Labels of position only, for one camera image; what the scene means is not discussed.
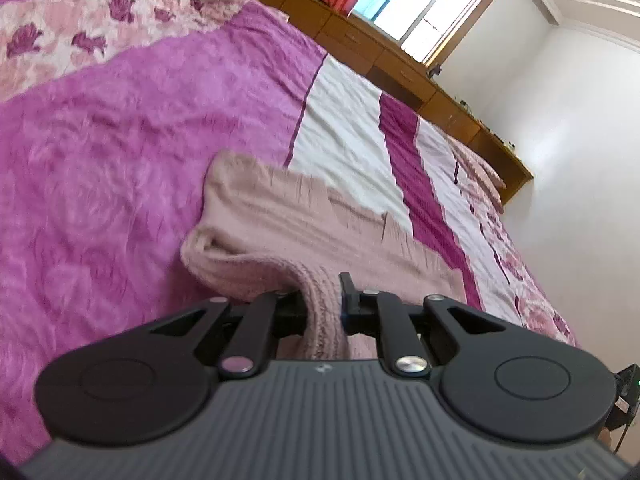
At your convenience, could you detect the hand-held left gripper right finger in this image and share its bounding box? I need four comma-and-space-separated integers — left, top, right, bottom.
339, 272, 507, 377

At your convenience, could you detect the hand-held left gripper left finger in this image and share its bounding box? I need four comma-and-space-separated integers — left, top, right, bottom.
149, 290, 309, 380

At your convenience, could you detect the pink knitted sweater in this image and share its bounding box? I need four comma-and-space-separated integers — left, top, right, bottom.
180, 150, 469, 362

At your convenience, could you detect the long wooden cabinet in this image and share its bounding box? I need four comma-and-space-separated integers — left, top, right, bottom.
215, 0, 535, 206

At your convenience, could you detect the magenta and white floral bedspread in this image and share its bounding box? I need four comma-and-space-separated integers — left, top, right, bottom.
0, 0, 582, 467

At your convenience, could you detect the window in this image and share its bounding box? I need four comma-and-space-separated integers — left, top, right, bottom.
349, 0, 512, 67

